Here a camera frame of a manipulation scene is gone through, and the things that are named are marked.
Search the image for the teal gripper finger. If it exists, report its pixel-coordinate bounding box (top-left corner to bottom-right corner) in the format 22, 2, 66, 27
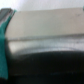
0, 9, 15, 80

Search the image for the black kcup holder drawer box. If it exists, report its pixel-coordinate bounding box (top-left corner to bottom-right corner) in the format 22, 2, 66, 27
5, 8, 84, 84

